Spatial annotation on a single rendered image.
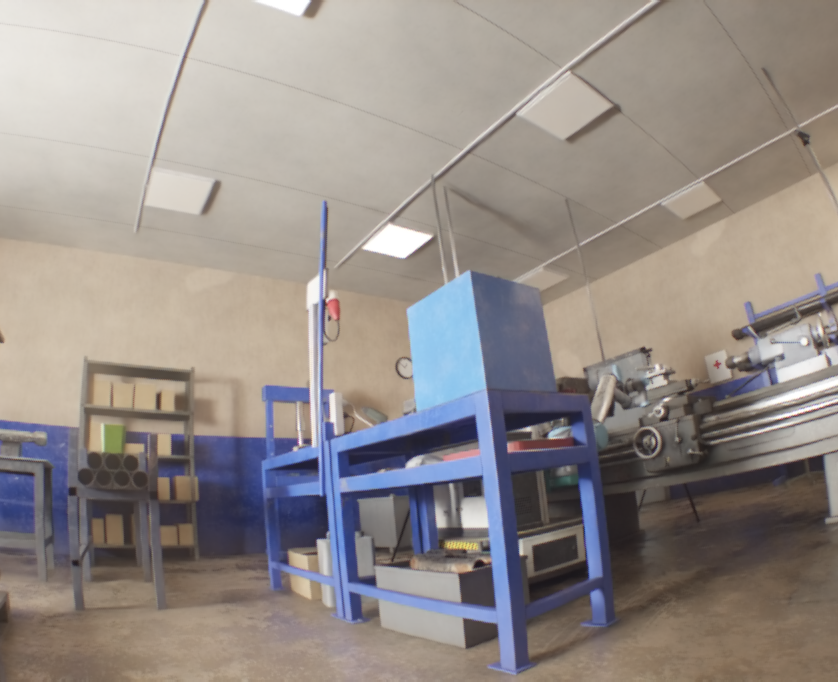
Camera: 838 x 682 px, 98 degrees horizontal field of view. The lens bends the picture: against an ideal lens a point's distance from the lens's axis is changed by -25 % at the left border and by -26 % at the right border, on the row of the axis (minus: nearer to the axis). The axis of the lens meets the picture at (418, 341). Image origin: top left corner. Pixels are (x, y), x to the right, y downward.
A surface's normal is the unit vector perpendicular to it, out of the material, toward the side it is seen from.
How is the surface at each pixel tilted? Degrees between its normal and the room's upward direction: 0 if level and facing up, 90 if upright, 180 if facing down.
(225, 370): 90
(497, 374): 90
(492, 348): 90
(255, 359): 90
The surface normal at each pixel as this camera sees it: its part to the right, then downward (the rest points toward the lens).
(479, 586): 0.61, -0.29
